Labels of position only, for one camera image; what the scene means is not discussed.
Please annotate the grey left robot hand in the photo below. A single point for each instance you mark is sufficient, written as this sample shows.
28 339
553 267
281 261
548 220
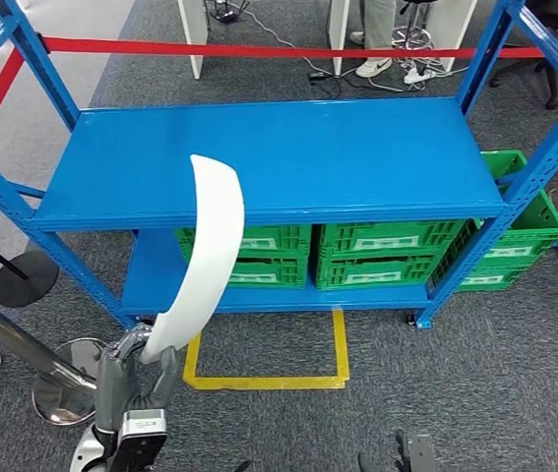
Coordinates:
115 384

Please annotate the white curved panel part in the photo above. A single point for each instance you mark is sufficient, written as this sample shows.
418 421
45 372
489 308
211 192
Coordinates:
215 241

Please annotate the blue metal shelf rack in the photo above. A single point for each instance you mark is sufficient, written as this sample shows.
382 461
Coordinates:
278 163

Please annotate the white desk side panel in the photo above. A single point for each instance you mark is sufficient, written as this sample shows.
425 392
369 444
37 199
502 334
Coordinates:
192 39
450 32
338 32

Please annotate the chrome stool base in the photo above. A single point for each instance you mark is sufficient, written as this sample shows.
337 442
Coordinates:
413 36

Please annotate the black office chair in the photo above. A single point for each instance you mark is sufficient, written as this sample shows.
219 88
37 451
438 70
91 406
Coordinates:
552 88

